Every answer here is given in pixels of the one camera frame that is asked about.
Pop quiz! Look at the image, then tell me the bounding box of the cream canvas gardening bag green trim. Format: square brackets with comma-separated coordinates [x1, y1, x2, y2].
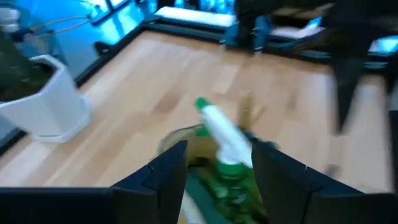
[157, 124, 277, 224]

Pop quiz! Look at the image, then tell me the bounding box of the white hexagonal plant pot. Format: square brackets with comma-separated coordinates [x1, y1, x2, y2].
[0, 54, 91, 144]

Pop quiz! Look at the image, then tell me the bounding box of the green spray bottle white nozzle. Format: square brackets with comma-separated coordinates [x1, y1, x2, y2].
[194, 96, 270, 224]

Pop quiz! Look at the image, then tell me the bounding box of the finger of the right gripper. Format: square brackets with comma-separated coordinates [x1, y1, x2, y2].
[329, 54, 367, 135]

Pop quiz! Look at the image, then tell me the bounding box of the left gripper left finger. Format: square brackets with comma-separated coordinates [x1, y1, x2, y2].
[111, 139, 189, 224]

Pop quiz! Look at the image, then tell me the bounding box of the tall green cactus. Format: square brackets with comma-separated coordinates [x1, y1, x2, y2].
[0, 27, 55, 102]

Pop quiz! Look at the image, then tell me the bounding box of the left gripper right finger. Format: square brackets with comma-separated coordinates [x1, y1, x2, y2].
[251, 141, 364, 224]

